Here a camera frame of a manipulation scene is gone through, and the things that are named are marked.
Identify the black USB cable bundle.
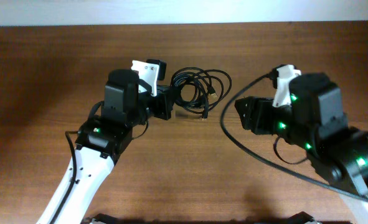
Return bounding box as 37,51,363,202
170,67,233,121

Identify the camera cable black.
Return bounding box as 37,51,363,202
220,74,368,208
37,103,115,223

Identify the left camera cable black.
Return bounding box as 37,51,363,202
37,103,115,223

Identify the right camera cable black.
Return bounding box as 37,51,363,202
220,74,368,208

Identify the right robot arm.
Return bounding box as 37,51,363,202
234,73,368,223

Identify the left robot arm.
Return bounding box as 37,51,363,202
38,65,174,223

